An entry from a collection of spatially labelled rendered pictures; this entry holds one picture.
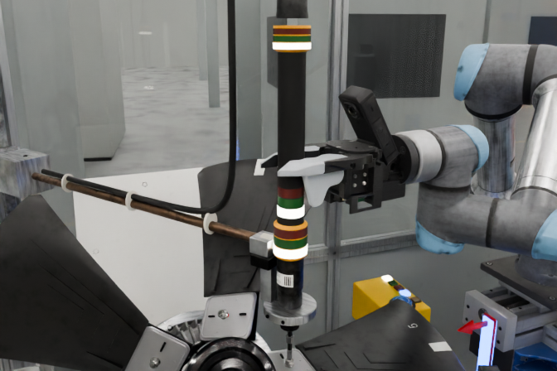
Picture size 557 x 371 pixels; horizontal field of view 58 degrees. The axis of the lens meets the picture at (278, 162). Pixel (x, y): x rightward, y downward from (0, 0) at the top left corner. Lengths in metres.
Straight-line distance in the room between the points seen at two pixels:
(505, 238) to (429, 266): 1.02
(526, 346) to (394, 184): 0.79
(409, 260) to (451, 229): 0.94
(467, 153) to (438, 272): 1.08
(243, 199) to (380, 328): 0.29
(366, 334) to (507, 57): 0.58
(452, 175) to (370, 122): 0.18
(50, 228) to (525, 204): 0.64
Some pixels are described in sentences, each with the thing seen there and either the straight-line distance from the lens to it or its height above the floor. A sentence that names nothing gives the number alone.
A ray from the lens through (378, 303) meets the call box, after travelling 1.14.
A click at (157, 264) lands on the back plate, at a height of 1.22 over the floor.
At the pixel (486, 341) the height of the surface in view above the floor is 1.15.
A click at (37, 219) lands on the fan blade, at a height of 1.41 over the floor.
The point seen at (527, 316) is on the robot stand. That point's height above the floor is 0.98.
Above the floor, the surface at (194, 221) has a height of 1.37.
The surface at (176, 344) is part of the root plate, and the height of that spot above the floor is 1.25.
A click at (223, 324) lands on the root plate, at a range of 0.74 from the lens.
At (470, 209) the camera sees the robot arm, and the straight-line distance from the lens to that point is 0.79.
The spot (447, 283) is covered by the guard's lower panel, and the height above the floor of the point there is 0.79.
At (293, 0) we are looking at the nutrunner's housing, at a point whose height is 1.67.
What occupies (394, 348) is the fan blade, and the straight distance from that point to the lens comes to 0.81.
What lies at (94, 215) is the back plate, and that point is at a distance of 0.99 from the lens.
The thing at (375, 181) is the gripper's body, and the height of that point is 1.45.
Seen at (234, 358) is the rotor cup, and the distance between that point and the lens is 0.67.
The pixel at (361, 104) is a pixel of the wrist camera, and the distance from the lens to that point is 0.64.
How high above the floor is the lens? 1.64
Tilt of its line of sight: 15 degrees down
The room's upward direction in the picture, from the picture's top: straight up
